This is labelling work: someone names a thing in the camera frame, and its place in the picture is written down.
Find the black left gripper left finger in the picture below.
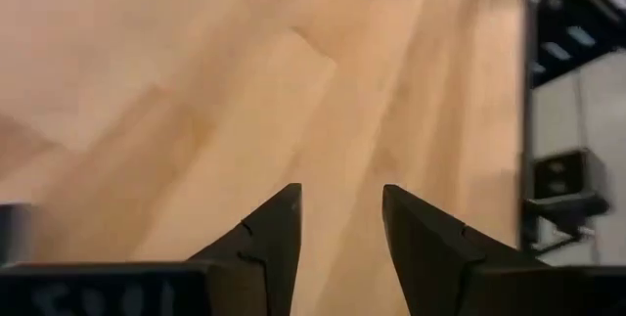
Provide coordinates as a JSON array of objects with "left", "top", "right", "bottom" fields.
[{"left": 188, "top": 183, "right": 303, "bottom": 316}]

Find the black table frame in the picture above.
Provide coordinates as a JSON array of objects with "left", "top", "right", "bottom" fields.
[{"left": 518, "top": 2, "right": 536, "bottom": 254}]

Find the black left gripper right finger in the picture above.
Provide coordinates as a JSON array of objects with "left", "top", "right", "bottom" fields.
[{"left": 381, "top": 184, "right": 545, "bottom": 316}]

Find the black box device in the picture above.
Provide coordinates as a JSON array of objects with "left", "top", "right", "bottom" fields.
[{"left": 525, "top": 148, "right": 611, "bottom": 254}]

